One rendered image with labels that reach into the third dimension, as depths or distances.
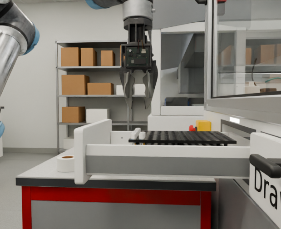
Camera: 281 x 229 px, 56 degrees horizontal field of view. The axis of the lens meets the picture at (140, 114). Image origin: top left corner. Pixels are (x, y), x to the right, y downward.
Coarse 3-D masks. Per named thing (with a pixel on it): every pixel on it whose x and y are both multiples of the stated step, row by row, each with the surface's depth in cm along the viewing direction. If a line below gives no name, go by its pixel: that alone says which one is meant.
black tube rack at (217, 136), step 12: (156, 132) 69; (168, 132) 69; (180, 132) 69; (192, 132) 69; (204, 132) 69; (216, 132) 70; (156, 144) 67; (168, 144) 67; (180, 144) 56; (192, 144) 67; (204, 144) 67; (216, 144) 67
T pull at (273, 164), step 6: (252, 156) 34; (258, 156) 33; (252, 162) 34; (258, 162) 32; (264, 162) 30; (270, 162) 30; (276, 162) 30; (258, 168) 32; (264, 168) 30; (270, 168) 28; (276, 168) 28; (270, 174) 28; (276, 174) 28
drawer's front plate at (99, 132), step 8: (104, 120) 72; (80, 128) 51; (88, 128) 54; (96, 128) 61; (104, 128) 70; (80, 136) 51; (88, 136) 54; (96, 136) 61; (104, 136) 70; (80, 144) 51; (80, 152) 51; (80, 160) 51; (80, 168) 51; (80, 176) 51; (88, 176) 54
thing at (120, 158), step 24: (96, 144) 53; (120, 144) 53; (240, 144) 62; (96, 168) 52; (120, 168) 52; (144, 168) 52; (168, 168) 51; (192, 168) 51; (216, 168) 50; (240, 168) 50
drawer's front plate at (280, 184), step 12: (252, 144) 44; (264, 144) 39; (276, 144) 35; (264, 156) 39; (276, 156) 35; (252, 168) 44; (252, 180) 44; (276, 180) 35; (252, 192) 44; (264, 204) 39; (276, 216) 35
